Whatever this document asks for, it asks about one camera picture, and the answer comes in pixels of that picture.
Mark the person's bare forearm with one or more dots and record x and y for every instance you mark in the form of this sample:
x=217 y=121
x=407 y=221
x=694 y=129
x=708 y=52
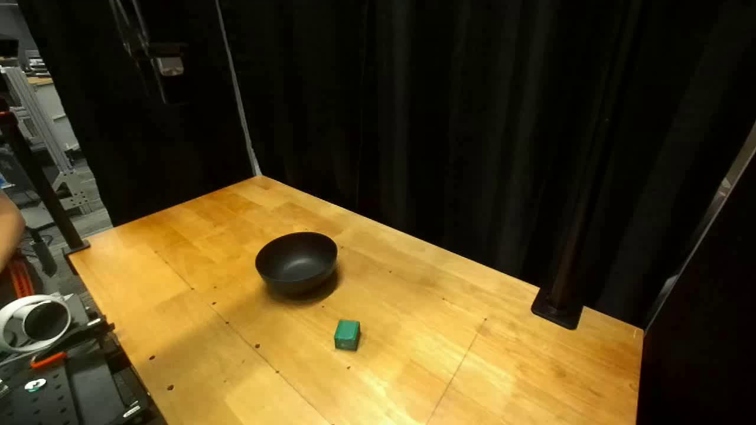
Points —
x=5 y=228

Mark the black round bowl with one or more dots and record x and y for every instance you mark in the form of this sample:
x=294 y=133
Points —
x=297 y=261

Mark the green rectangular block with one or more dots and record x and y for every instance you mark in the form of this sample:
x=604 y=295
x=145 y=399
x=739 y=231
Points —
x=349 y=334

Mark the black curtain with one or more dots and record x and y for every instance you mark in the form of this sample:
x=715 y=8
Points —
x=440 y=118

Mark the white vertical pole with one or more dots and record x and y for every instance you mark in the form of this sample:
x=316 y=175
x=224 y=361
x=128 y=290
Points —
x=237 y=86

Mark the black tripod leg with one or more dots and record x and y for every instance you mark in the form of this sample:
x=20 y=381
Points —
x=44 y=184

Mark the white headset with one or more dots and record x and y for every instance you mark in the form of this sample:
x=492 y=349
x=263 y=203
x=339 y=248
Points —
x=31 y=321

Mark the black metal post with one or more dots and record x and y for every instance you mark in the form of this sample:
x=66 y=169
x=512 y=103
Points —
x=585 y=228

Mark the black camera on stand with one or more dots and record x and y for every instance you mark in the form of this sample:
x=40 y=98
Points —
x=161 y=59

